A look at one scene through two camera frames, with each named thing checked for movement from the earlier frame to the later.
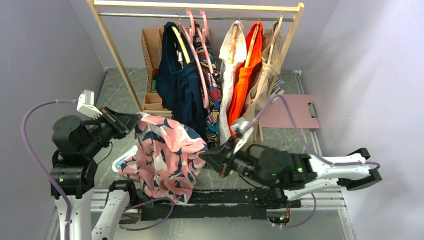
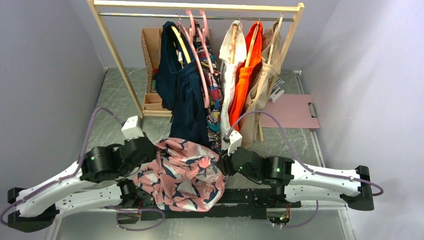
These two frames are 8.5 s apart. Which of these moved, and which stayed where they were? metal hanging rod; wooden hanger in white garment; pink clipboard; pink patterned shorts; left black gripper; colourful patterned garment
Moved: pink patterned shorts; left black gripper
Stayed: metal hanging rod; pink clipboard; wooden hanger in white garment; colourful patterned garment
